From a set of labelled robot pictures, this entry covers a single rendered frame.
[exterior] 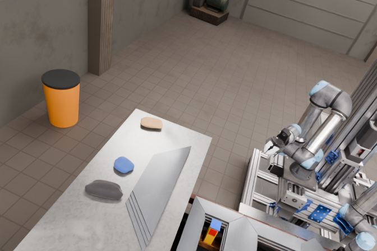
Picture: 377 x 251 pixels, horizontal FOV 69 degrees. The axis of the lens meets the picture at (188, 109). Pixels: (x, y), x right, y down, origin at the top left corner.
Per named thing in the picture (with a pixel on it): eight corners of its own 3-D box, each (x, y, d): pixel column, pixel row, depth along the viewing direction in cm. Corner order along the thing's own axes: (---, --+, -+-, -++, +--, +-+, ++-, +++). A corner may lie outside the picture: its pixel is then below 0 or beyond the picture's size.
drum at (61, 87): (60, 105, 342) (58, 65, 308) (87, 116, 336) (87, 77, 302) (38, 121, 313) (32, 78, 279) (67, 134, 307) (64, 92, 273)
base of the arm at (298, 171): (289, 160, 197) (295, 150, 191) (310, 168, 195) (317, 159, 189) (289, 175, 185) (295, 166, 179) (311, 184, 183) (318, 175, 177)
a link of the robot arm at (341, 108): (361, 105, 158) (307, 171, 158) (342, 95, 163) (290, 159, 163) (364, 98, 148) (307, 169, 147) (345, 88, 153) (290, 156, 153)
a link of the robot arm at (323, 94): (295, 160, 183) (339, 94, 150) (276, 146, 190) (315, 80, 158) (302, 153, 190) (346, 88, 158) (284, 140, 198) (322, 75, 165)
